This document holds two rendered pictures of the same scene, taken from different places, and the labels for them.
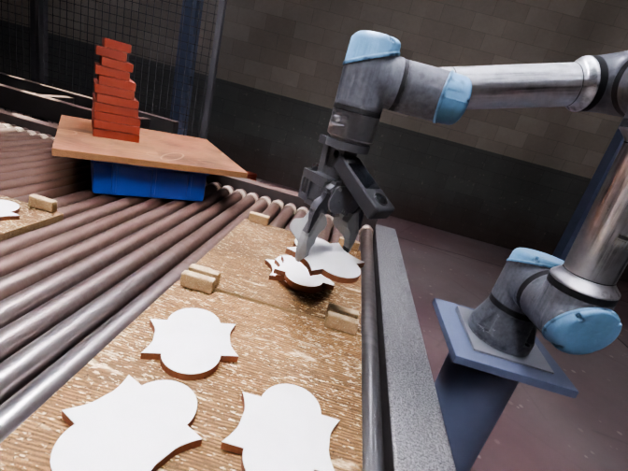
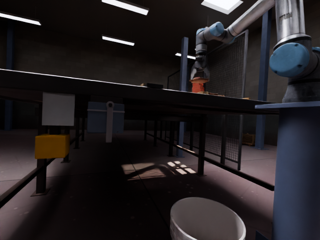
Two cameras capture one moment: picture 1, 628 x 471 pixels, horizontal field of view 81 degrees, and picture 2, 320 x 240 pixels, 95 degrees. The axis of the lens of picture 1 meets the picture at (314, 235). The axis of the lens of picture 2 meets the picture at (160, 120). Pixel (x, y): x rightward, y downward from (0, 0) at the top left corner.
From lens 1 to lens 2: 100 cm
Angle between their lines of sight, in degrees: 67
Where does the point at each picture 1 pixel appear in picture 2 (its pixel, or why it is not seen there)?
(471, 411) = (285, 141)
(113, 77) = (195, 85)
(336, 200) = (196, 64)
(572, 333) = (275, 62)
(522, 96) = (252, 12)
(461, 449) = (287, 168)
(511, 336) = (292, 93)
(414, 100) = (205, 35)
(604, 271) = (282, 32)
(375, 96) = (199, 40)
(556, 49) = not seen: outside the picture
